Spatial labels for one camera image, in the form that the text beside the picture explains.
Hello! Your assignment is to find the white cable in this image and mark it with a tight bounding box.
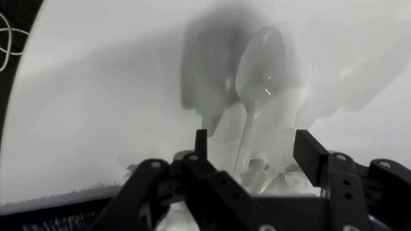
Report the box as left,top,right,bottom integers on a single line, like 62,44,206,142
0,12,30,72

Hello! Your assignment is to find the white plastic spoon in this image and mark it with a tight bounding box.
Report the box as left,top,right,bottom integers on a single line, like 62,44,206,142
232,26,286,177

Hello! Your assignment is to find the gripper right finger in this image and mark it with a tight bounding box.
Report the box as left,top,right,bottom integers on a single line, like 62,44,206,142
293,129,411,231

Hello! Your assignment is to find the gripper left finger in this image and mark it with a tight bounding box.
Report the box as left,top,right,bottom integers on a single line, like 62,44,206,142
91,129,277,231

